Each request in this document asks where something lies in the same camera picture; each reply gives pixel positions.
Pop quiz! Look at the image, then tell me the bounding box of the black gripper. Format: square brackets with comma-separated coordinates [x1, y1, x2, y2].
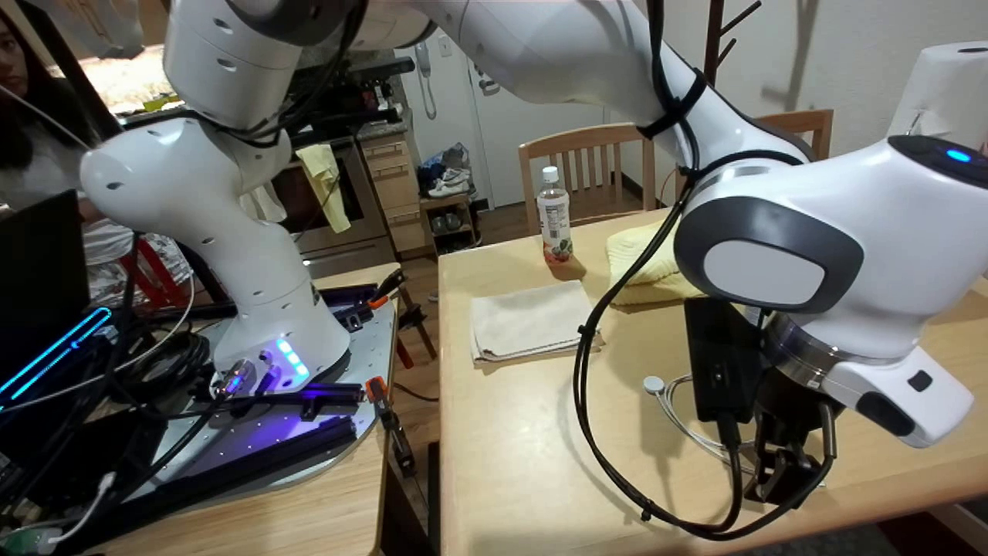
[686, 301, 840, 502]

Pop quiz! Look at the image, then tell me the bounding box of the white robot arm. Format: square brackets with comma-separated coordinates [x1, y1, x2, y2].
[79, 0, 985, 448]

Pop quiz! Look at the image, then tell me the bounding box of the white folded towel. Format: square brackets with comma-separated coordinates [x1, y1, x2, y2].
[470, 281, 592, 361]

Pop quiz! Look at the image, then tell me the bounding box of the yellow cloth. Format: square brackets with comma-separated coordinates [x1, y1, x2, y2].
[604, 225, 699, 306]

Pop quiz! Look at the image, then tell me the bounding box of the left wooden chair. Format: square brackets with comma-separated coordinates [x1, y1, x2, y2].
[758, 108, 832, 162]

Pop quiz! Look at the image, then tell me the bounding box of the wooden chair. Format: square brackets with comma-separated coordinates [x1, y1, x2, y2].
[520, 124, 657, 231]
[758, 108, 832, 162]

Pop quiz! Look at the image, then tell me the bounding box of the right wooden chair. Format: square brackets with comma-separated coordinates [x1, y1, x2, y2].
[520, 124, 657, 231]

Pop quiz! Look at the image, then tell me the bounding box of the plastic tea bottle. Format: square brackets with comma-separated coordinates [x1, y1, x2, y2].
[537, 163, 571, 265]

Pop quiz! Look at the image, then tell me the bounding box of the white electric water boiler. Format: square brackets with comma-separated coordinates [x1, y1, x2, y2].
[890, 40, 988, 152]

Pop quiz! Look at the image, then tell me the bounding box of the black laptop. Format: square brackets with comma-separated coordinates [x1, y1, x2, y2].
[0, 190, 88, 370]

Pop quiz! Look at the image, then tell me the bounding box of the person in background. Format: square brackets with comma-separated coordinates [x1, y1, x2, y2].
[0, 8, 95, 207]

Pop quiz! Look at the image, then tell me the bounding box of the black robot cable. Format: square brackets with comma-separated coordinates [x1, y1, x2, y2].
[567, 163, 843, 544]

